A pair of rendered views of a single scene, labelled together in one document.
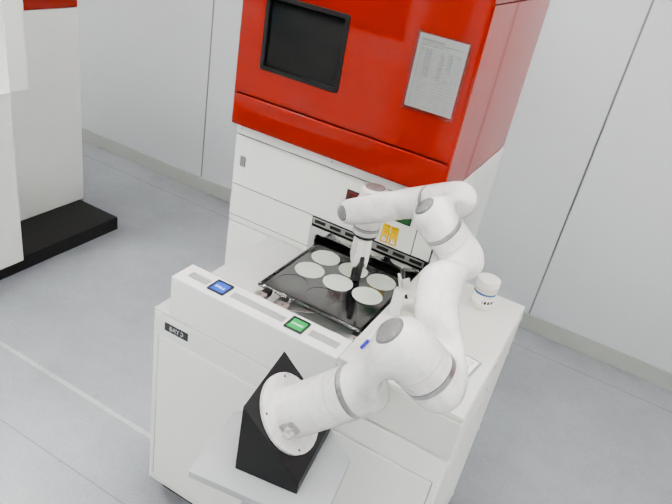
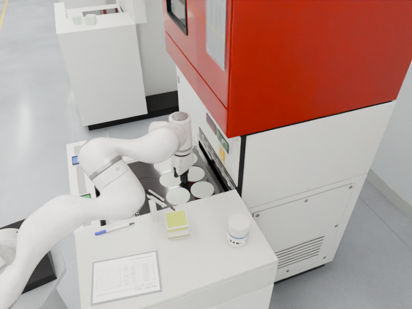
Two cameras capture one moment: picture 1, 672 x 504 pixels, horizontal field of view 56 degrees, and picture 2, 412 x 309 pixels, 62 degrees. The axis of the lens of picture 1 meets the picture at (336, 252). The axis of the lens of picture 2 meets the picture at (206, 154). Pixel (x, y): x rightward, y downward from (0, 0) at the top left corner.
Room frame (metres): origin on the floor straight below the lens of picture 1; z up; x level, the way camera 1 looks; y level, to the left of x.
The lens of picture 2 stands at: (1.10, -0.92, 1.94)
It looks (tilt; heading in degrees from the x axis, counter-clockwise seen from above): 40 degrees down; 47
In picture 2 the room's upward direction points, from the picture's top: 1 degrees counter-clockwise
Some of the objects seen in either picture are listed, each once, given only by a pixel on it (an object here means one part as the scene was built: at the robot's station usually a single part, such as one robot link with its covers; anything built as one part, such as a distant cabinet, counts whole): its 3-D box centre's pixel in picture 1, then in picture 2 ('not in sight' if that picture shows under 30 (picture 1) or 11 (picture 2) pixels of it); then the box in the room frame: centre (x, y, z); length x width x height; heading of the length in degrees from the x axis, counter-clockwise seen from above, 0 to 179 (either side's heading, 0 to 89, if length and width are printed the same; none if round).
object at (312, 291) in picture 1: (337, 283); (170, 179); (1.73, -0.03, 0.90); 0.34 x 0.34 x 0.01; 67
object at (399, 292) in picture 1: (401, 292); (157, 204); (1.54, -0.21, 1.03); 0.06 x 0.04 x 0.13; 157
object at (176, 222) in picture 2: not in sight; (176, 225); (1.54, -0.30, 1.00); 0.07 x 0.07 x 0.07; 58
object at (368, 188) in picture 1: (370, 206); (179, 130); (1.76, -0.08, 1.17); 0.09 x 0.08 x 0.13; 132
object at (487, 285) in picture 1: (485, 291); (238, 230); (1.67, -0.47, 1.01); 0.07 x 0.07 x 0.10
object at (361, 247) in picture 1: (362, 246); (182, 159); (1.77, -0.08, 1.03); 0.10 x 0.07 x 0.11; 8
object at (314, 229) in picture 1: (362, 258); (214, 166); (1.93, -0.10, 0.89); 0.44 x 0.02 x 0.10; 67
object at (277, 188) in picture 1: (327, 207); (203, 122); (2.02, 0.06, 1.02); 0.82 x 0.03 x 0.40; 67
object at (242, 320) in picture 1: (256, 327); (84, 191); (1.43, 0.18, 0.89); 0.55 x 0.09 x 0.14; 67
